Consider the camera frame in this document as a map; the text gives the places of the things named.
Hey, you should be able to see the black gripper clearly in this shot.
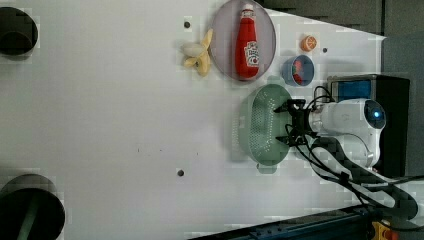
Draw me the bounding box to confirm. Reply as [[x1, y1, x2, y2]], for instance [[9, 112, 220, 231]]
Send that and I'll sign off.
[[274, 99, 311, 146]]

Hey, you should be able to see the green plastic strainer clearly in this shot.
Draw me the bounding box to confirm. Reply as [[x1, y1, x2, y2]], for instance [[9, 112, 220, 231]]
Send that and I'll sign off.
[[236, 83, 291, 174]]

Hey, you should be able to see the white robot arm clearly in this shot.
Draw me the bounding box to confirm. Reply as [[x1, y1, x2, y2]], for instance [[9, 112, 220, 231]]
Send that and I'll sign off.
[[275, 99, 423, 221]]

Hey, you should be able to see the red strawberry toy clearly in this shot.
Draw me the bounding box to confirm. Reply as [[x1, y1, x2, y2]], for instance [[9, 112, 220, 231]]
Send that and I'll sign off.
[[293, 74, 303, 85]]

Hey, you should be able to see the blue bowl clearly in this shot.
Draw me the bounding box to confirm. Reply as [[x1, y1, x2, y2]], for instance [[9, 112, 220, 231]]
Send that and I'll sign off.
[[281, 55, 315, 87]]

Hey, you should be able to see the pink strawberry toy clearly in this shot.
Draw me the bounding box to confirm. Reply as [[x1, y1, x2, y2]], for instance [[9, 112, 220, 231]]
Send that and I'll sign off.
[[292, 60, 302, 75]]

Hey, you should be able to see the orange slice toy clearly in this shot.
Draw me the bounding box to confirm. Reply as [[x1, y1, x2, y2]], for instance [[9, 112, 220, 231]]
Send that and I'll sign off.
[[300, 35, 317, 52]]

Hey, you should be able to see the red ketchup bottle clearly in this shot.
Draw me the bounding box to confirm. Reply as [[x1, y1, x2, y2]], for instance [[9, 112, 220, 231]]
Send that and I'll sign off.
[[234, 4, 260, 79]]

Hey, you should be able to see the purple oval plate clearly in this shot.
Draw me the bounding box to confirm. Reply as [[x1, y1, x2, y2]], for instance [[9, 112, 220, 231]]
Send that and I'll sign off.
[[210, 0, 276, 81]]

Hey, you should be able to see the black toaster oven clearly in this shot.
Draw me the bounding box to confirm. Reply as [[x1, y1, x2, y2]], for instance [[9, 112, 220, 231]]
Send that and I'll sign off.
[[327, 74, 410, 178]]

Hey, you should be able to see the peeled banana toy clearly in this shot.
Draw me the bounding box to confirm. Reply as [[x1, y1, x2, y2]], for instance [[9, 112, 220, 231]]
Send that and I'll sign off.
[[181, 29, 214, 77]]

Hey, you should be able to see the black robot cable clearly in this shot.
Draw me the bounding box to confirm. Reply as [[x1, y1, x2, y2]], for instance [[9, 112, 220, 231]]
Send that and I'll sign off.
[[285, 85, 424, 214]]

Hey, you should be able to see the black cylinder post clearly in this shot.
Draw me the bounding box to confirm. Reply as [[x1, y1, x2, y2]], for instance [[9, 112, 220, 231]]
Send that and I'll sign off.
[[0, 174, 65, 240], [0, 7, 38, 56]]

